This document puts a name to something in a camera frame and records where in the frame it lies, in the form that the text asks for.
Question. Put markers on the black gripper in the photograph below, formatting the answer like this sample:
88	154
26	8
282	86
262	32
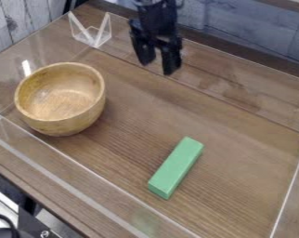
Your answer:
156	22

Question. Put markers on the green rectangular block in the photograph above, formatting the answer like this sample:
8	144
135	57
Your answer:
174	169

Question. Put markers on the wooden bowl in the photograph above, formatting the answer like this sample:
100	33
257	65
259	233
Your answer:
60	98

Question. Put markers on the clear acrylic corner bracket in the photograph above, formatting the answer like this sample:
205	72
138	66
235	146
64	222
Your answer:
91	36

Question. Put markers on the black metal table bracket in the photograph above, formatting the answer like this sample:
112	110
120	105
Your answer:
30	227

